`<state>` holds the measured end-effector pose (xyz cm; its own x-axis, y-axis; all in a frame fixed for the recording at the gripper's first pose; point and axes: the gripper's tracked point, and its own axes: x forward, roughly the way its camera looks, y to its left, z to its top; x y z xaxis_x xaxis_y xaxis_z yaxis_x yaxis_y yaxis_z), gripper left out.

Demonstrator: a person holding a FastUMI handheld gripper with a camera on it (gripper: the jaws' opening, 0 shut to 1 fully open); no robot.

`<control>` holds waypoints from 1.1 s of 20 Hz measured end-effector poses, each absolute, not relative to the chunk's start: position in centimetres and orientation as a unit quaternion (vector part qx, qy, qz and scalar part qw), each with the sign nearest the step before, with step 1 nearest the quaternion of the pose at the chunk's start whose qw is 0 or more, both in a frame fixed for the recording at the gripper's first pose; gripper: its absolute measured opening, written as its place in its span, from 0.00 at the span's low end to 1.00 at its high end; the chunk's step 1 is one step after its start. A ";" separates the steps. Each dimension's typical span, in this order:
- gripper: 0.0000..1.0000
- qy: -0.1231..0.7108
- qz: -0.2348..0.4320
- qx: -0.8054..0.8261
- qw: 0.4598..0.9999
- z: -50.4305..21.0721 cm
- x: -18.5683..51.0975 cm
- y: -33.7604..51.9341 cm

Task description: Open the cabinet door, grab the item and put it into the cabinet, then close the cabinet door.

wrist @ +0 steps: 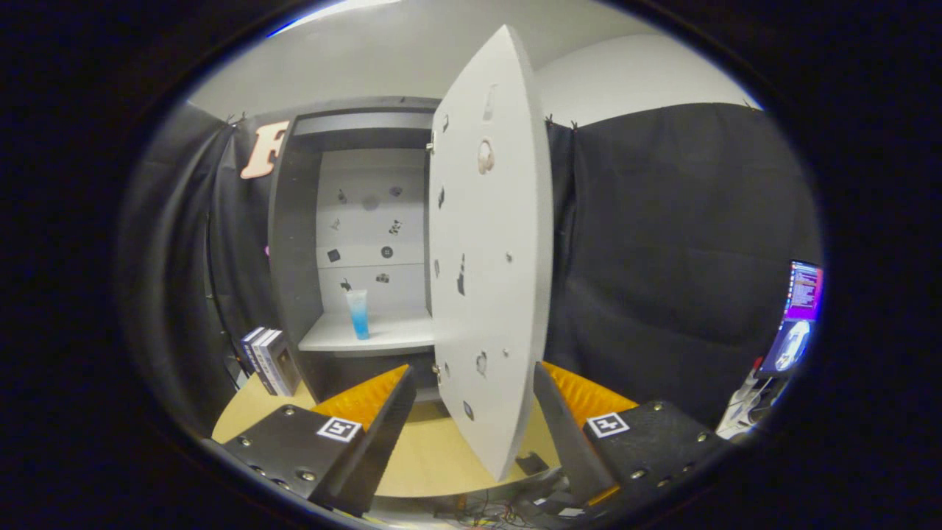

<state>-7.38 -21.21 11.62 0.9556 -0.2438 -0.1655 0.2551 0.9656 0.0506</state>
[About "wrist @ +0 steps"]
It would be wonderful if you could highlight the white book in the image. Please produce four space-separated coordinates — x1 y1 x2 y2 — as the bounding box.
250 328 284 397

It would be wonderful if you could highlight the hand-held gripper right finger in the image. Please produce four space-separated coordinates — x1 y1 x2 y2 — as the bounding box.
534 362 737 509

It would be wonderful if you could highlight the white cabinet door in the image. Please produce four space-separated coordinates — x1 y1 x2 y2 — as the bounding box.
427 24 554 483

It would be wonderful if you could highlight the laptop screen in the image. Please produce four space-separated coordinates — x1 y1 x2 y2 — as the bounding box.
758 259 824 380

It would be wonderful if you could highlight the white cabinet shelf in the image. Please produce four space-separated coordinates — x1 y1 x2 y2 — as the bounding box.
298 309 436 358

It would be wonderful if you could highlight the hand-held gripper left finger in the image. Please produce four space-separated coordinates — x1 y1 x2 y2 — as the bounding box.
202 364 417 517

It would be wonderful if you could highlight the grey book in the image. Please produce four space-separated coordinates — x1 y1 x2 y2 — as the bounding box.
261 331 301 397

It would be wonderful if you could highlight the blue and white tube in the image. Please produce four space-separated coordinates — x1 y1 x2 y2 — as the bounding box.
346 289 371 341

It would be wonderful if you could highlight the dark grey cabinet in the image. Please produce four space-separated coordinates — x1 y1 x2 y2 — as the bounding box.
267 96 442 402

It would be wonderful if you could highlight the bundle of cables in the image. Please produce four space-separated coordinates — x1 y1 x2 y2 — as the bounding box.
434 490 589 527

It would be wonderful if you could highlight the black backdrop cloth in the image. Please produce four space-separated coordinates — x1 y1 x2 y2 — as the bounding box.
118 99 824 442

